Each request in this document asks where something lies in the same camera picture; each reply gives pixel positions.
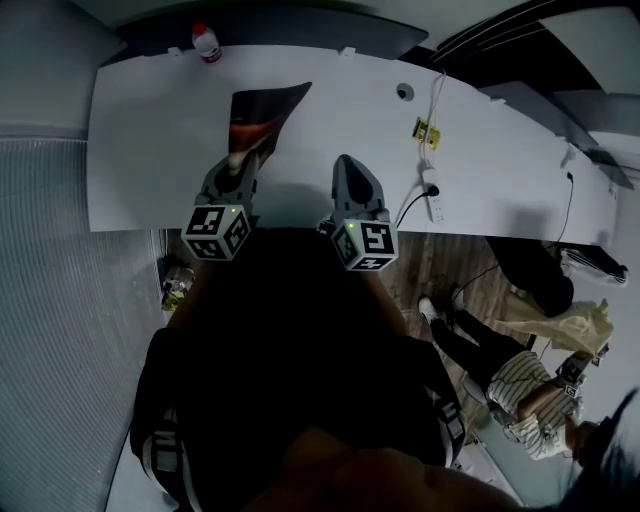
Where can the white power strip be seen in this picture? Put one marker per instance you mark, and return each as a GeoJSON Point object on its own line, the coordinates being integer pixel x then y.
{"type": "Point", "coordinates": [436, 205]}

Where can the clear plastic water bottle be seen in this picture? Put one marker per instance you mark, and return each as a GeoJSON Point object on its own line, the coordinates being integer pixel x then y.
{"type": "Point", "coordinates": [206, 44]}

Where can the person's black clothing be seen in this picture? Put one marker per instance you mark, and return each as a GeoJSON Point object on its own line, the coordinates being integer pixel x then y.
{"type": "Point", "coordinates": [290, 350]}

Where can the pale yellow cloth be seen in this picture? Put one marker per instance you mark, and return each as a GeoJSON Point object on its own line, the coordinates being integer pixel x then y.
{"type": "Point", "coordinates": [575, 322]}

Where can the dark desk partition panel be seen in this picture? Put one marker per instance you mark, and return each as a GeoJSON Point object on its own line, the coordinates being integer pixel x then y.
{"type": "Point", "coordinates": [300, 32]}

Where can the yellow sachet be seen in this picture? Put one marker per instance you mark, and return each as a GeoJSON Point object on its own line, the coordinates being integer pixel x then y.
{"type": "Point", "coordinates": [433, 137]}
{"type": "Point", "coordinates": [419, 129]}

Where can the small waste bin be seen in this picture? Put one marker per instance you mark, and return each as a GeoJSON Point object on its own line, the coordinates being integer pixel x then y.
{"type": "Point", "coordinates": [177, 287]}

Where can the small white partition clip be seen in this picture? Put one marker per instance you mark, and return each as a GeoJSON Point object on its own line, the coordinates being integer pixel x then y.
{"type": "Point", "coordinates": [174, 51]}
{"type": "Point", "coordinates": [347, 51]}

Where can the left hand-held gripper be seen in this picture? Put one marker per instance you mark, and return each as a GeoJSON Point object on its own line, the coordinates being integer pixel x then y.
{"type": "Point", "coordinates": [212, 230]}

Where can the dark printed mouse pad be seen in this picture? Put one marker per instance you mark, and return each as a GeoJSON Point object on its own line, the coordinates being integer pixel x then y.
{"type": "Point", "coordinates": [260, 115]}

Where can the person's right forearm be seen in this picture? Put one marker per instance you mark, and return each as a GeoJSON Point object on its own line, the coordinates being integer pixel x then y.
{"type": "Point", "coordinates": [385, 300]}

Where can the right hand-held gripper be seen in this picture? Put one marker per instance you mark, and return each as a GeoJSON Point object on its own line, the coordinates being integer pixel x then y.
{"type": "Point", "coordinates": [372, 242]}

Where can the person's left forearm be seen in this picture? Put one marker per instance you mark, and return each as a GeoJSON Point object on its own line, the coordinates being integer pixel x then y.
{"type": "Point", "coordinates": [192, 295]}

